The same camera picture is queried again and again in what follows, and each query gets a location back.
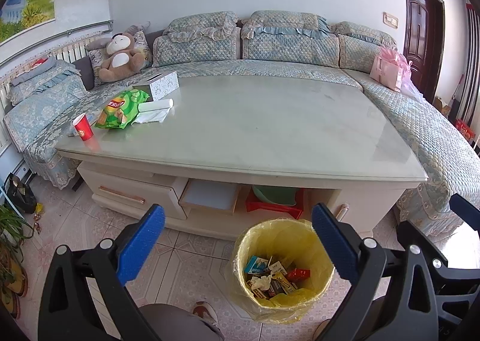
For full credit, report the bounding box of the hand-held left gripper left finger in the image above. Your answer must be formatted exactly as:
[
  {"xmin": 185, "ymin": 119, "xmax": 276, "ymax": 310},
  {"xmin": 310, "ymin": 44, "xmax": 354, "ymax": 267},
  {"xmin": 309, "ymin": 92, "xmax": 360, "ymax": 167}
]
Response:
[{"xmin": 37, "ymin": 204, "xmax": 166, "ymax": 341}]

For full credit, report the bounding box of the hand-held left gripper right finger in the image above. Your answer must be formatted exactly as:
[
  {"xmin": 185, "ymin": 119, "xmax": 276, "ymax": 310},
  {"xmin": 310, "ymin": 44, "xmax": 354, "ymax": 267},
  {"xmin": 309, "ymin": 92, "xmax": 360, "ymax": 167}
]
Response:
[{"xmin": 311, "ymin": 202, "xmax": 439, "ymax": 341}]

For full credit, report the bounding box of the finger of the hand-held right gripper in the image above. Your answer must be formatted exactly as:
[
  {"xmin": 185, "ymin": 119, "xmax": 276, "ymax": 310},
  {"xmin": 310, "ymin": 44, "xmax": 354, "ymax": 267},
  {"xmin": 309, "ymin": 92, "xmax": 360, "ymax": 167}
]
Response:
[
  {"xmin": 397, "ymin": 220, "xmax": 449, "ymax": 275},
  {"xmin": 450, "ymin": 194, "xmax": 480, "ymax": 231}
]

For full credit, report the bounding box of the red cigarette box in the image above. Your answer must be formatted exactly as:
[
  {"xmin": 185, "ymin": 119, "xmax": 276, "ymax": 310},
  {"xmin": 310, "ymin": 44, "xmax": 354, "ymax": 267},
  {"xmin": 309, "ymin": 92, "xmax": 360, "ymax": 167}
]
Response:
[{"xmin": 287, "ymin": 268, "xmax": 312, "ymax": 282}]

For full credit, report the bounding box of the bin with yellow liner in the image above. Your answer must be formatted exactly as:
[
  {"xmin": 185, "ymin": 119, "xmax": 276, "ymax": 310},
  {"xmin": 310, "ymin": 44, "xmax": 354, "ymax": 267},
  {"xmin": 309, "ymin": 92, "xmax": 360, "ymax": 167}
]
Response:
[{"xmin": 230, "ymin": 217, "xmax": 335, "ymax": 324}]

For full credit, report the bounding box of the red white cigarette pack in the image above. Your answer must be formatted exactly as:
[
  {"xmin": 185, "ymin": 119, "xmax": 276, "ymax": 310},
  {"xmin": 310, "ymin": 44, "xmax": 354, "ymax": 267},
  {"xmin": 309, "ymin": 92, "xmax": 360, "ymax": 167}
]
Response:
[{"xmin": 268, "ymin": 260, "xmax": 287, "ymax": 278}]

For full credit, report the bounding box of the brown cigarette box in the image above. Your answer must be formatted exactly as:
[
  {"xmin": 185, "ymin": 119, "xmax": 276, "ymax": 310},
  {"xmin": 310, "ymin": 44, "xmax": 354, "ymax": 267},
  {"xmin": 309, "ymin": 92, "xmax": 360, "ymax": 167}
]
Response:
[{"xmin": 255, "ymin": 277, "xmax": 297, "ymax": 298}]

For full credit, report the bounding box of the long blue box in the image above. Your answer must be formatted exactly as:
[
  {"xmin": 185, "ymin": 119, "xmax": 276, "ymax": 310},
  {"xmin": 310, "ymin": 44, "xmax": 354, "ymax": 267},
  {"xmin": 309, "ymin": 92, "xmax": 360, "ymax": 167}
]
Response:
[{"xmin": 244, "ymin": 255, "xmax": 270, "ymax": 275}]

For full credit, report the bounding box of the white tissue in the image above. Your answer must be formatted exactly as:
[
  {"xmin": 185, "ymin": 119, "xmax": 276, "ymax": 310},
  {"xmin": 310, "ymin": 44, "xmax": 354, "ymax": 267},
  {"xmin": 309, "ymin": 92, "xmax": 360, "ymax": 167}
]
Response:
[{"xmin": 249, "ymin": 274, "xmax": 272, "ymax": 291}]

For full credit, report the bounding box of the green plastic basin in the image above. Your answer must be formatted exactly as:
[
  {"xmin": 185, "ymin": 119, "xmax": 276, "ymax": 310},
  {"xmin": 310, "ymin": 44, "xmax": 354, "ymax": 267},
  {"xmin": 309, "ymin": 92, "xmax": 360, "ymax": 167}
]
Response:
[{"xmin": 251, "ymin": 185, "xmax": 297, "ymax": 207}]

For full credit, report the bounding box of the wooden framed whiteboard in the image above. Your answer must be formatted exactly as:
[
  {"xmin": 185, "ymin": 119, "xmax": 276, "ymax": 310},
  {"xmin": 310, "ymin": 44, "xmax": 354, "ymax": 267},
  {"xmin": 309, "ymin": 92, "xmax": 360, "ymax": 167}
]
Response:
[{"xmin": 179, "ymin": 180, "xmax": 241, "ymax": 216}]

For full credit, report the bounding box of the red carton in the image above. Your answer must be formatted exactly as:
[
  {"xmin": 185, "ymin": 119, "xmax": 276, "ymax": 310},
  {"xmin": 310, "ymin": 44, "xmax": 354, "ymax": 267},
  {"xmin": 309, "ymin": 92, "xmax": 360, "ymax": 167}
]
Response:
[{"xmin": 454, "ymin": 118, "xmax": 475, "ymax": 141}]

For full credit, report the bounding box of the red plastic basket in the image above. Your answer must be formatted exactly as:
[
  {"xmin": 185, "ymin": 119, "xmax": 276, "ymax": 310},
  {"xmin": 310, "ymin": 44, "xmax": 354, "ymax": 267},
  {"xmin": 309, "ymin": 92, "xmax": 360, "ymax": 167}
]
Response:
[{"xmin": 245, "ymin": 189, "xmax": 305, "ymax": 219}]

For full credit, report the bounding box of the person's left brown shoe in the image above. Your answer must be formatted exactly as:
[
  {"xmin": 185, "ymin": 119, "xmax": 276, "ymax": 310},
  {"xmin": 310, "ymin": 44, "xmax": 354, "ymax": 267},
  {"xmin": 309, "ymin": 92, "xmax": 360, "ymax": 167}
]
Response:
[{"xmin": 192, "ymin": 301, "xmax": 219, "ymax": 327}]

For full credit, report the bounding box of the cardboard box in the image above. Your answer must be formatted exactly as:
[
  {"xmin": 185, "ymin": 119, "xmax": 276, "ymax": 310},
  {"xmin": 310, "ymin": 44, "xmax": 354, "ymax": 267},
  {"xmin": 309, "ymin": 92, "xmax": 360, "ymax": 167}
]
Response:
[{"xmin": 433, "ymin": 95, "xmax": 454, "ymax": 116}]

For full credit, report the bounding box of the red paper cup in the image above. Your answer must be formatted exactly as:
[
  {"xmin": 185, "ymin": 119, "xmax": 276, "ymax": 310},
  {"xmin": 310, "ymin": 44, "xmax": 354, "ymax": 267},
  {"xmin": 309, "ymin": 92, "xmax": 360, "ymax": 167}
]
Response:
[{"xmin": 72, "ymin": 113, "xmax": 94, "ymax": 142}]

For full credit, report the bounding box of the green chip bag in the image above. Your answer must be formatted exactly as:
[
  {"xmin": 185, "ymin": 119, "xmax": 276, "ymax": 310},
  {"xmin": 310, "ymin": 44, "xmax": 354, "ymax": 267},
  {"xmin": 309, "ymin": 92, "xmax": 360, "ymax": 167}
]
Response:
[{"xmin": 94, "ymin": 89, "xmax": 150, "ymax": 130}]

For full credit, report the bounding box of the black bag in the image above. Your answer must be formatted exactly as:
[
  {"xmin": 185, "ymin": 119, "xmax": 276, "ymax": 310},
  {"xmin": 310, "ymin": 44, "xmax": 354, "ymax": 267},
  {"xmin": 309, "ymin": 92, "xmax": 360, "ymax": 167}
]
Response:
[{"xmin": 5, "ymin": 172, "xmax": 38, "ymax": 214}]

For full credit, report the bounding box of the roll of white plastic bags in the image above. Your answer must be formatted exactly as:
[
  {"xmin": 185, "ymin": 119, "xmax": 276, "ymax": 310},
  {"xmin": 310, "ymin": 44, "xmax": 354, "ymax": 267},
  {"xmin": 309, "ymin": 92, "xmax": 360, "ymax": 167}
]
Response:
[{"xmin": 133, "ymin": 98, "xmax": 174, "ymax": 124}]

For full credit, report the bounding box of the potted green plant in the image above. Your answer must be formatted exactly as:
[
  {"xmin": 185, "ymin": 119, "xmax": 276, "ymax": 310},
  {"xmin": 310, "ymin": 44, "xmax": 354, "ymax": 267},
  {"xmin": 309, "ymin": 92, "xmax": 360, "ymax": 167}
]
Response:
[{"xmin": 0, "ymin": 204, "xmax": 36, "ymax": 319}]

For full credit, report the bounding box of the cream coffee table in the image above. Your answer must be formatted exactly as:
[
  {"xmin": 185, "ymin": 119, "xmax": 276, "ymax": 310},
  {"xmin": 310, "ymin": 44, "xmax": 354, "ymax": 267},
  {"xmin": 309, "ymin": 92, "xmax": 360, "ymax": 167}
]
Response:
[{"xmin": 52, "ymin": 74, "xmax": 429, "ymax": 242}]

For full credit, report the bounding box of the white patterned tissue box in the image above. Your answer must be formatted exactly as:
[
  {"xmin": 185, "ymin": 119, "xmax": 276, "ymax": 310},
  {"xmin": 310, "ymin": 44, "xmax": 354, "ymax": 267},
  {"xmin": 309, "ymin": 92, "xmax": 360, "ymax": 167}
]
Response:
[{"xmin": 132, "ymin": 71, "xmax": 179, "ymax": 98}]

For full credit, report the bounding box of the pink gift bag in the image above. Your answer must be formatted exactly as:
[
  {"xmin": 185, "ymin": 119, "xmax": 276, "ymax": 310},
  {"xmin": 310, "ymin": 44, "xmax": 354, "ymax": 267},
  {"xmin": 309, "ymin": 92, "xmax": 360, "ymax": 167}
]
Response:
[{"xmin": 369, "ymin": 46, "xmax": 413, "ymax": 92}]

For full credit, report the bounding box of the dark grey cushion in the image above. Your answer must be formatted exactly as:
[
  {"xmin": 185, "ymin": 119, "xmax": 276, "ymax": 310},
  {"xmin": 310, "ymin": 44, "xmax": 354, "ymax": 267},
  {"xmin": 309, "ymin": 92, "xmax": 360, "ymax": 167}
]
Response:
[{"xmin": 71, "ymin": 56, "xmax": 96, "ymax": 91}]

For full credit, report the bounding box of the brown teddy bear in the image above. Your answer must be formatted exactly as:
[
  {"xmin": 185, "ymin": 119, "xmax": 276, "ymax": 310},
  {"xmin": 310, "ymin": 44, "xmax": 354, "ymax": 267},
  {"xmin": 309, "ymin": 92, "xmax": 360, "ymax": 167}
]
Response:
[{"xmin": 97, "ymin": 32, "xmax": 147, "ymax": 83}]

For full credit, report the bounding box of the dark brown door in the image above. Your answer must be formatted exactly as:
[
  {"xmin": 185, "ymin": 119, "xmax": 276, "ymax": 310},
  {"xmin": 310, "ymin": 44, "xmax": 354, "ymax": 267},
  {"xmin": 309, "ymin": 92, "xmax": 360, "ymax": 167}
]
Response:
[{"xmin": 403, "ymin": 0, "xmax": 446, "ymax": 101}]

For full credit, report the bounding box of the quilted light blue sofa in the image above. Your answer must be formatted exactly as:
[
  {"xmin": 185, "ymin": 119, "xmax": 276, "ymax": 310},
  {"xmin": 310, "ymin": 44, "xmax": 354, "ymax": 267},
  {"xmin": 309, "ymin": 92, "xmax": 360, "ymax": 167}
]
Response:
[{"xmin": 4, "ymin": 10, "xmax": 480, "ymax": 237}]

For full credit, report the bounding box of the floral pillow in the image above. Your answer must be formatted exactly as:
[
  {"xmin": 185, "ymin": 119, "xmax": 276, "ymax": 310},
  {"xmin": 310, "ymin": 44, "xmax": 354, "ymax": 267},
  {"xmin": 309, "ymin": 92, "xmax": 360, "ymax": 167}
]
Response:
[{"xmin": 87, "ymin": 29, "xmax": 154, "ymax": 81}]

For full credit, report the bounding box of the white radiator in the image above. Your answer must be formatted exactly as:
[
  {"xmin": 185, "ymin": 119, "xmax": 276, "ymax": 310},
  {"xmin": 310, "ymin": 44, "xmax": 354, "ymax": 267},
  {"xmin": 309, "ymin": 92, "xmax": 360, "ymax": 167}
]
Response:
[{"xmin": 0, "ymin": 35, "xmax": 102, "ymax": 101}]

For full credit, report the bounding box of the cream drawer with copper handle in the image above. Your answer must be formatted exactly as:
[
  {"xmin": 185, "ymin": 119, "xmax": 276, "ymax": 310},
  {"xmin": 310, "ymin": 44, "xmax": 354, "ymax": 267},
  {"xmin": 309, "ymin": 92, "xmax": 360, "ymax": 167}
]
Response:
[{"xmin": 92, "ymin": 172, "xmax": 188, "ymax": 219}]

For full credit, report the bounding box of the metal wall pipe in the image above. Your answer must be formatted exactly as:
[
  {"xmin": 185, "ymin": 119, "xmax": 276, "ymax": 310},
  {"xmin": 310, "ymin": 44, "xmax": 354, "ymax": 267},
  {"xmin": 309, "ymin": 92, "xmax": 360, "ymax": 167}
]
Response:
[{"xmin": 0, "ymin": 19, "xmax": 114, "ymax": 68}]

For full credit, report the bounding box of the landscape wall poster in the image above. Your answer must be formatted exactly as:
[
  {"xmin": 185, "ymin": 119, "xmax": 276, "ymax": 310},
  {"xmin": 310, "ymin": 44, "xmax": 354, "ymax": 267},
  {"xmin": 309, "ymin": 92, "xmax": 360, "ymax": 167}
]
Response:
[{"xmin": 0, "ymin": 0, "xmax": 57, "ymax": 43}]

